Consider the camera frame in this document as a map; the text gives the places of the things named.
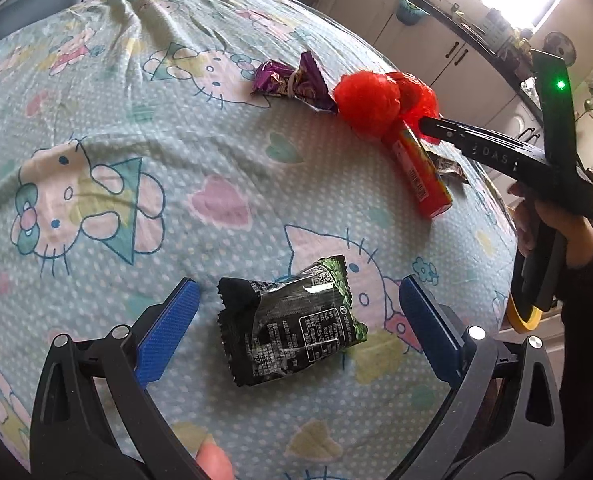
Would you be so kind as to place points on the printed cartoon blanket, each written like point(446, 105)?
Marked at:
point(126, 110)

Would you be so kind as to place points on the silver foil wrapper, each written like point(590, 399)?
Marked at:
point(449, 170)

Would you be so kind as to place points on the round dark wall trivet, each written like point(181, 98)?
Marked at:
point(561, 45)

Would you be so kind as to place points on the person's right hand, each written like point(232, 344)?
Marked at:
point(576, 235)

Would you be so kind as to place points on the blue hanging basket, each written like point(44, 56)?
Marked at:
point(411, 12)

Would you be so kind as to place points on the black green snack packet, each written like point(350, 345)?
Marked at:
point(286, 330)

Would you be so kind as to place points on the purple candy wrapper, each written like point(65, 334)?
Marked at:
point(309, 85)

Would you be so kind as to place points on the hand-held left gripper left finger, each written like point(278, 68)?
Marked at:
point(169, 330)

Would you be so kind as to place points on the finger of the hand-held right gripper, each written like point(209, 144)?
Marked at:
point(491, 152)
point(496, 136)

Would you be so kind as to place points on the colourful candy tube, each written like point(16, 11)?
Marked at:
point(421, 180)

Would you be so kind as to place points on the red mesh bag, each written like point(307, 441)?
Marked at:
point(366, 102)

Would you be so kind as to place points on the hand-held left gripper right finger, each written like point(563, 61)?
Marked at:
point(429, 330)

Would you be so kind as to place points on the yellow rimmed trash bin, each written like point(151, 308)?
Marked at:
point(521, 322)

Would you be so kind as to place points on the person's left hand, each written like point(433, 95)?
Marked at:
point(216, 462)

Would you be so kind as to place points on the row of white cabinet doors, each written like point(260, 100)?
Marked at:
point(426, 45)

